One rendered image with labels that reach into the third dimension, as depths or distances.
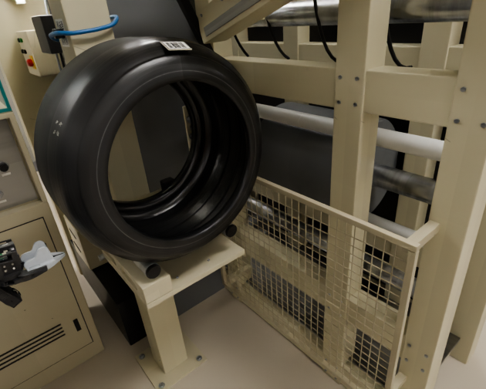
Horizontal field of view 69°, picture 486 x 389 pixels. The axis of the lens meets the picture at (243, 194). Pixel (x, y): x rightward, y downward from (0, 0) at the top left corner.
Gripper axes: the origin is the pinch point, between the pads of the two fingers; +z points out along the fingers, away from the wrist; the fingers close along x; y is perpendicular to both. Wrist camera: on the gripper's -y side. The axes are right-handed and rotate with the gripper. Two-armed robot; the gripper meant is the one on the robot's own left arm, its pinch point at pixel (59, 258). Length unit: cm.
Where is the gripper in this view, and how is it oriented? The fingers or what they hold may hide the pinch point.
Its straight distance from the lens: 101.4
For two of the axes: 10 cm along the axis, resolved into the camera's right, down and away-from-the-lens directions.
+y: 0.2, -9.2, -4.0
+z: 7.7, -2.4, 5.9
